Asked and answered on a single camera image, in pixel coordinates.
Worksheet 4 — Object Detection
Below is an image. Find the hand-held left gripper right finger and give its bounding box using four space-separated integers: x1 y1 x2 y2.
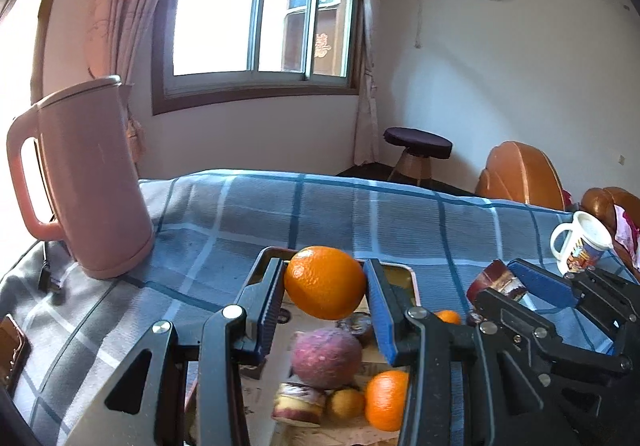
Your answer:
363 257 571 446

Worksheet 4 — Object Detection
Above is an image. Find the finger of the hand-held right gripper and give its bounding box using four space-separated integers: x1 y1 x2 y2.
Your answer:
472 288 631 377
506 258 640 357

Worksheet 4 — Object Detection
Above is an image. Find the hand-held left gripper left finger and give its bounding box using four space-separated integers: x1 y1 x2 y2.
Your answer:
85 257 288 446

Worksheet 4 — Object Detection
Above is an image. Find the dark red cut fruit piece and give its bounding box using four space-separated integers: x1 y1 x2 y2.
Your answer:
271 382 327 428
466 260 528 314

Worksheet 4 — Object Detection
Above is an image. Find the metal tray with pink rim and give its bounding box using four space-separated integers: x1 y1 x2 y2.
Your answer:
187 247 421 446

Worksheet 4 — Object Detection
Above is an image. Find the round purple fruit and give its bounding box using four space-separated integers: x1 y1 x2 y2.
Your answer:
291 328 363 389

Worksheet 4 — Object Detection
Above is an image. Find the dark brown round fruit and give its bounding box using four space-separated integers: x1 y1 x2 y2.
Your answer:
336 312 375 344

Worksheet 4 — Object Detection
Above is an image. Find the white printed mug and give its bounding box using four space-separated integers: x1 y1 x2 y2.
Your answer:
550 211 613 277

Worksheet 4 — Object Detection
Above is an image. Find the small yellow fruit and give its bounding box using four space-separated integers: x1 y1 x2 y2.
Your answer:
326 387 367 423

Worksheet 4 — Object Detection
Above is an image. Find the pink white cloth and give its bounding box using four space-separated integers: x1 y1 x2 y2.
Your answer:
612 205 640 272

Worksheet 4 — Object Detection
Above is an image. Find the newspaper tray liner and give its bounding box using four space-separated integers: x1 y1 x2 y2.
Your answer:
240 306 406 446

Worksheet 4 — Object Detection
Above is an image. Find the blue plaid tablecloth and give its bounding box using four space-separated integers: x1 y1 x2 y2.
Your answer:
0 169 640 446

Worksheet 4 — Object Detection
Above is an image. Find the orange round-backed chair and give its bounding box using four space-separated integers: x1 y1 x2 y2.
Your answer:
474 141 568 212

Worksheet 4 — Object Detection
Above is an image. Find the dark round stool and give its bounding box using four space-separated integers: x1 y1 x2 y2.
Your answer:
382 127 453 187

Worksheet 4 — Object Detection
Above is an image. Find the pink electric kettle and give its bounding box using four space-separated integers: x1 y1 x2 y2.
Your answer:
6 74 156 280

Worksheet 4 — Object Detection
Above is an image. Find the pale tied curtain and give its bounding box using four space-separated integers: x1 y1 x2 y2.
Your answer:
352 0 398 166

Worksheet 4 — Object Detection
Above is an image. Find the brown leather wallet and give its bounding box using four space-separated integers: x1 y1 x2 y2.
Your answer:
0 313 32 397

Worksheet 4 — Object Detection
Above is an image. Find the wooden framed window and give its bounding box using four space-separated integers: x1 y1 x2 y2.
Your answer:
151 0 362 116

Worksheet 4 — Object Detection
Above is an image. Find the pink patterned curtain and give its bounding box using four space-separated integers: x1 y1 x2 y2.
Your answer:
82 0 201 177

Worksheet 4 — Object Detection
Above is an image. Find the black power plug cable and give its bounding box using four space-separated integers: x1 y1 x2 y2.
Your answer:
37 241 68 304

